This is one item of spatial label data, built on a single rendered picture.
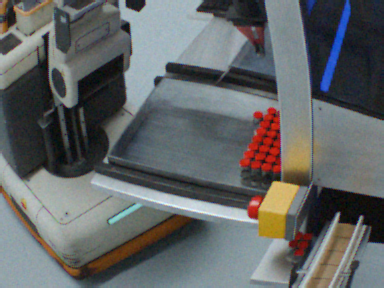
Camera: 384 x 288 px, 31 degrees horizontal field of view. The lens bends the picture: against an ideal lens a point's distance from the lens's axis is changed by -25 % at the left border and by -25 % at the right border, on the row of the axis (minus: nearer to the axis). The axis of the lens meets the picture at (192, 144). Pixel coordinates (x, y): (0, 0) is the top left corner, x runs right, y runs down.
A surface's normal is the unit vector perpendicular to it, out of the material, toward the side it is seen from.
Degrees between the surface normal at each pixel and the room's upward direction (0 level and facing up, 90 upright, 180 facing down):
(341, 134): 90
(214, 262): 0
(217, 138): 0
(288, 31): 90
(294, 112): 90
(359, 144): 90
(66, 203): 0
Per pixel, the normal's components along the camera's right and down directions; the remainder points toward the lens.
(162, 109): -0.09, -0.76
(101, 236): 0.65, 0.44
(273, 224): -0.39, 0.62
